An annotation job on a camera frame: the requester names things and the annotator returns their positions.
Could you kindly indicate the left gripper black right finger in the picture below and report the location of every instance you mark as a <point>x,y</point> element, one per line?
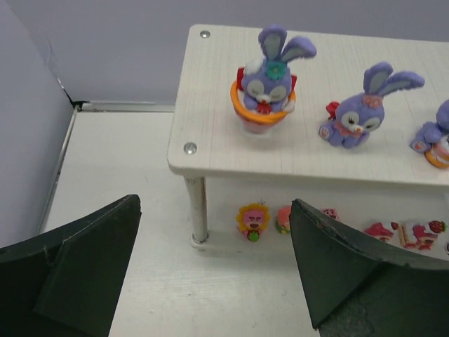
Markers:
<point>357,285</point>

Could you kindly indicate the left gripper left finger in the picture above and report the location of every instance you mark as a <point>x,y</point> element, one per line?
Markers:
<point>67,281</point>

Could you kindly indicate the red white bear toy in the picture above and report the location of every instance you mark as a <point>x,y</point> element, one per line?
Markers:
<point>382,231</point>

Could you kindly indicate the pink bear clover toy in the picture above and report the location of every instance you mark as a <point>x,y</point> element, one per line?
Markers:
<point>330,212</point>

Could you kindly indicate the red white strawberry toy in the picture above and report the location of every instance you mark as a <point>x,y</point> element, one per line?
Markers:
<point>420,236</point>

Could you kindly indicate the pink bear burger toy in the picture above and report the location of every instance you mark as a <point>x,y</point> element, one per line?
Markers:
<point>282,221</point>

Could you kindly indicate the orange lion toy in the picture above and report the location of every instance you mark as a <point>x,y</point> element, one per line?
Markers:
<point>252,221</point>

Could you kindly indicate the purple bunny toy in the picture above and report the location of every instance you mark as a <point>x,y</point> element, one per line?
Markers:
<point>351,121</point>

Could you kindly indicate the purple bunny with ball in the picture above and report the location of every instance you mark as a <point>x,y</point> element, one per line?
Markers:
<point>431,140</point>

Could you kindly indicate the wooden two-tier shelf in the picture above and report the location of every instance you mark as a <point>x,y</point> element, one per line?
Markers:
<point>226,167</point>

